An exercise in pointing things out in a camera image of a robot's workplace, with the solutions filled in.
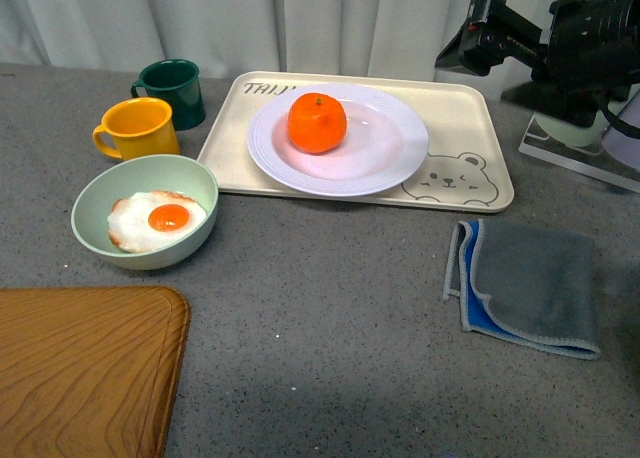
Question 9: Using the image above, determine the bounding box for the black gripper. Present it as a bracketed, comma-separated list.
[435, 0, 547, 77]

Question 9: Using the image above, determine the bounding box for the white round plate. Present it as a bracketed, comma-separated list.
[247, 83, 429, 197]

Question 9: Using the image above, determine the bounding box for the orange mandarin fruit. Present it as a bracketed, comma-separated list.
[287, 93, 347, 154]

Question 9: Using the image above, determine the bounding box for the grey curtain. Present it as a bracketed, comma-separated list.
[0, 0, 640, 102]

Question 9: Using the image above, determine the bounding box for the light green cup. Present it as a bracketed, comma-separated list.
[533, 112, 609, 148]

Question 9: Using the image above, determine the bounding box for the beige bear tray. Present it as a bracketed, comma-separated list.
[198, 72, 514, 213]

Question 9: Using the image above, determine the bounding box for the purple cup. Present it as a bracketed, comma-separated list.
[602, 94, 640, 170]

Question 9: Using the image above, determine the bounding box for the grey blue folded cloth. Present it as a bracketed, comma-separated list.
[443, 218, 601, 360]

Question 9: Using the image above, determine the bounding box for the dark green mug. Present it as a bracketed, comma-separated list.
[130, 59, 206, 131]

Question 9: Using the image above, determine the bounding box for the light green bowl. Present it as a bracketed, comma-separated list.
[71, 154, 219, 270]

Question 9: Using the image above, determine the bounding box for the yellow mug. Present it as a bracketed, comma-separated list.
[93, 97, 180, 160]

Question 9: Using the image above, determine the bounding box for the fake fried egg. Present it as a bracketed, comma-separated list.
[107, 190, 207, 253]

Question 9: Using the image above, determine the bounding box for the wooden cutting board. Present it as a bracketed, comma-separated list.
[1, 286, 191, 457]

